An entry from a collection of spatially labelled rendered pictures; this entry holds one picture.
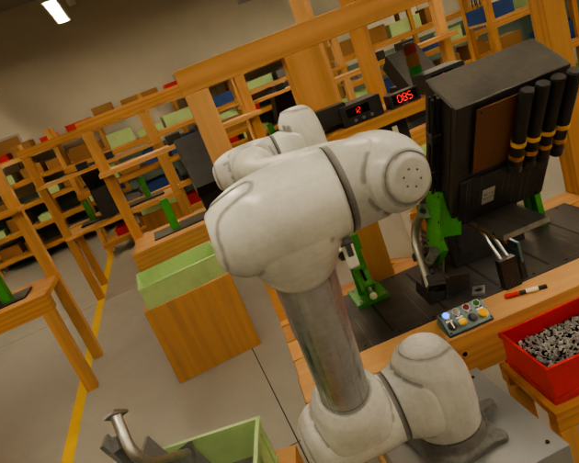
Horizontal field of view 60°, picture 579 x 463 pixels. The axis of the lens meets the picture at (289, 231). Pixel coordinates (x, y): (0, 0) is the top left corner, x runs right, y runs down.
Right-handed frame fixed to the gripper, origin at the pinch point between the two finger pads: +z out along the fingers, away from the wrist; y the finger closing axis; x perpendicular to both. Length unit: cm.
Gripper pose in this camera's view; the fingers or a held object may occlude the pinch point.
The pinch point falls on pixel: (346, 255)
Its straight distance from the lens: 136.9
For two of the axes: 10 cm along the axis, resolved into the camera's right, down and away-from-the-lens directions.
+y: 1.7, 2.6, -9.5
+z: 3.5, 8.9, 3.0
